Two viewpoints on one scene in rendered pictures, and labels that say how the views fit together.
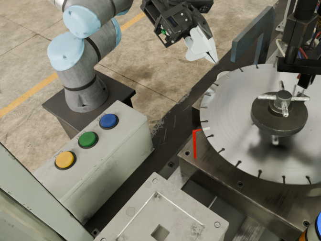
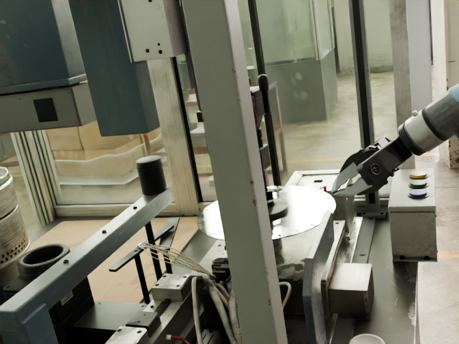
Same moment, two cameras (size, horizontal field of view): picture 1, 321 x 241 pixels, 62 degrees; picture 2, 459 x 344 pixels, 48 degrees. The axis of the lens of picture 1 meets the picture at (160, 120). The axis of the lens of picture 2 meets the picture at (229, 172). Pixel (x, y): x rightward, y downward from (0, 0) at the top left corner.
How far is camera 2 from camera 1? 157 cm
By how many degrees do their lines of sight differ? 110
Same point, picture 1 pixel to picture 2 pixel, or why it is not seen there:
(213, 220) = not seen: hidden behind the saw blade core
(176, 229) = (310, 184)
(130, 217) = not seen: hidden behind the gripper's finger
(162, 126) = (406, 277)
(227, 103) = (310, 203)
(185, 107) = (398, 302)
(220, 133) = (304, 192)
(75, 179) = (397, 175)
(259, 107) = (281, 203)
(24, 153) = not seen: outside the picture
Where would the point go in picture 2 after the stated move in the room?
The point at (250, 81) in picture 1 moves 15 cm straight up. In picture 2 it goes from (298, 220) to (289, 155)
